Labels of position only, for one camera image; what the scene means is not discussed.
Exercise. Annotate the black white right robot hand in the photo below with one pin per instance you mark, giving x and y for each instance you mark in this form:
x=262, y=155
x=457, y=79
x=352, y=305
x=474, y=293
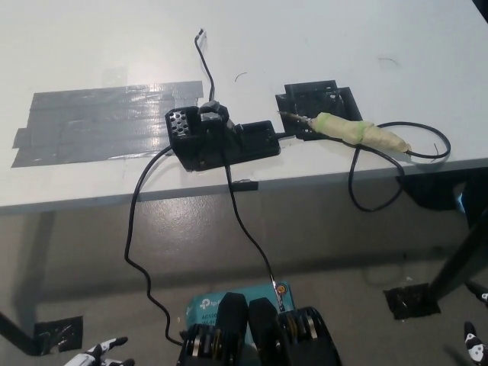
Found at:
x=472, y=339

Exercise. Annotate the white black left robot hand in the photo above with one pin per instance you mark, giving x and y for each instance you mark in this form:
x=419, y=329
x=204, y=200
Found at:
x=95, y=352

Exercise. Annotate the beige-taped soldering iron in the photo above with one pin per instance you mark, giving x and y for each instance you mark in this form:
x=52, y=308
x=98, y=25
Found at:
x=362, y=131

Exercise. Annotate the black robot torso blocks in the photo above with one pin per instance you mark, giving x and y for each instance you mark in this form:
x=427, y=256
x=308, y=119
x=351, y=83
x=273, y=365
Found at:
x=267, y=329

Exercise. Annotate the black soldering station base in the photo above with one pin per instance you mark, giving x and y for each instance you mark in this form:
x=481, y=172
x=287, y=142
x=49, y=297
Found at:
x=259, y=139

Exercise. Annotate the black floor tape patch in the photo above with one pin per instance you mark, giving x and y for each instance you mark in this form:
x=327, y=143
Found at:
x=409, y=303
x=57, y=333

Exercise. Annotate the grey table leg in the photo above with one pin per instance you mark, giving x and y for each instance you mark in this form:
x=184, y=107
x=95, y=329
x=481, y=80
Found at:
x=36, y=259

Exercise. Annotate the teal router box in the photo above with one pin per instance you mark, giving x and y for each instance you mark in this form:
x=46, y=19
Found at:
x=204, y=303

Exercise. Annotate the small black tape strip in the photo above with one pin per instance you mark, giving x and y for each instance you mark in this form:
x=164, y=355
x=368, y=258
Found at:
x=246, y=186

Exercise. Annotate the large grey tape patch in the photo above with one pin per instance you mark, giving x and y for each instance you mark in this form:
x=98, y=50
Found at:
x=95, y=122

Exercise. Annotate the black table frame bracket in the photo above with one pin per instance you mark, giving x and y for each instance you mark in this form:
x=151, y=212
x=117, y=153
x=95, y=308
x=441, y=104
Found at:
x=427, y=194

